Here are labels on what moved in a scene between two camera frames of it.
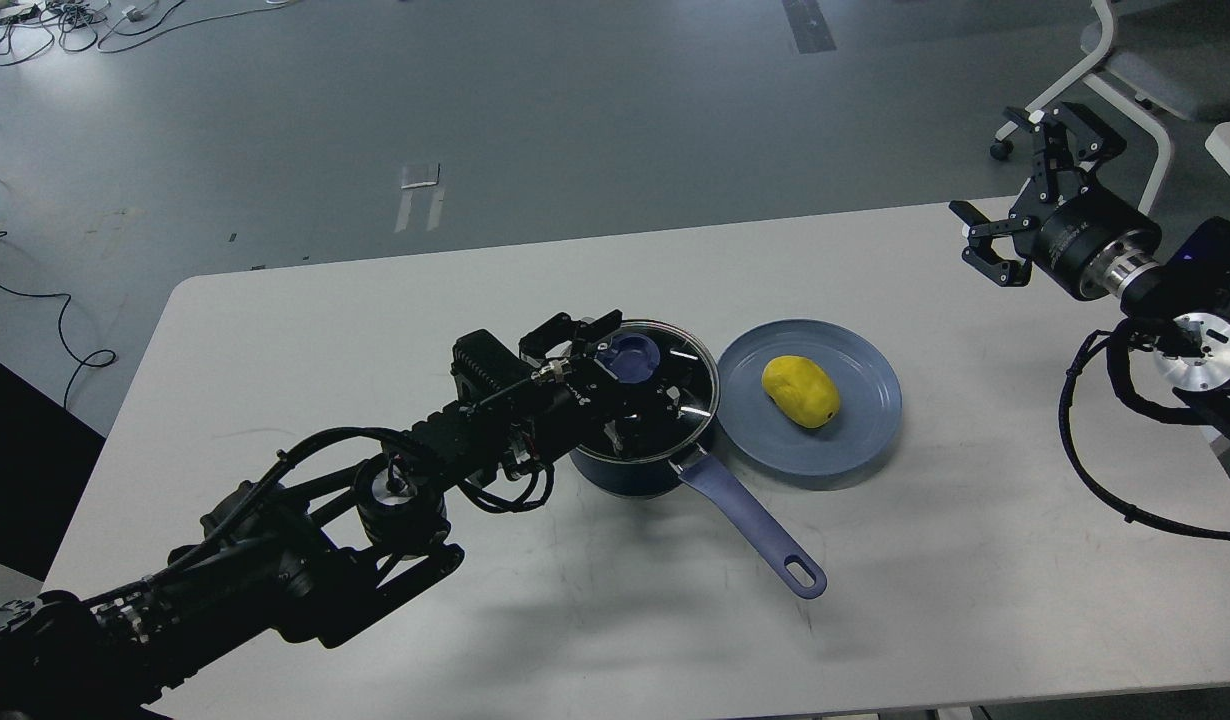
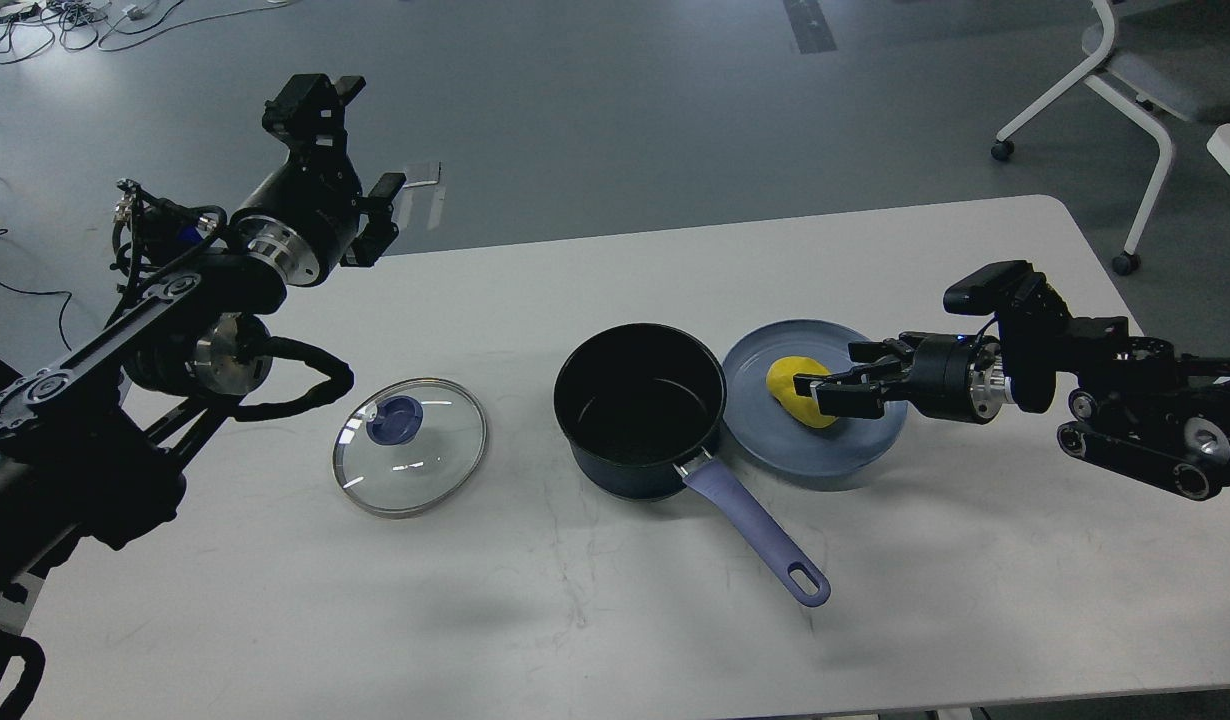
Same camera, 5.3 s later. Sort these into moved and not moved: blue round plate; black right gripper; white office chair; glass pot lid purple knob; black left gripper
Moved: glass pot lid purple knob; black left gripper; black right gripper
Not moved: blue round plate; white office chair
